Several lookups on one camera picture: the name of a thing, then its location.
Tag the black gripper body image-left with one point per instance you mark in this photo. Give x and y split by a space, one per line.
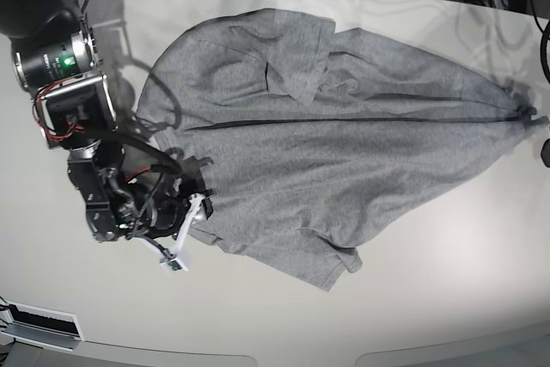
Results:
162 202

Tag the grey t-shirt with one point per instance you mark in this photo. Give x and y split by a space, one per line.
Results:
320 138

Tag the black robot arm image-left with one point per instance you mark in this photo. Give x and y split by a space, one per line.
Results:
129 188

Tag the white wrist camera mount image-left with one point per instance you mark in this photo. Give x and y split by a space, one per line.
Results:
176 258

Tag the silver cable tray slot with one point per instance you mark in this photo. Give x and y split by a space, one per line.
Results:
45 328

